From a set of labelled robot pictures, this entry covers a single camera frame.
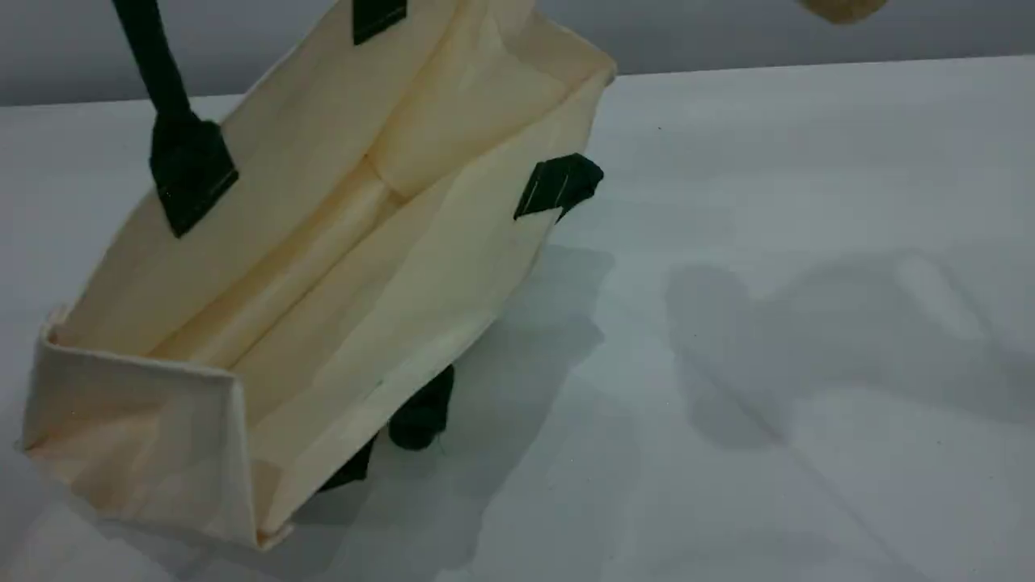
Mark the long ridged golden bread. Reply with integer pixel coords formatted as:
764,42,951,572
796,0,890,24

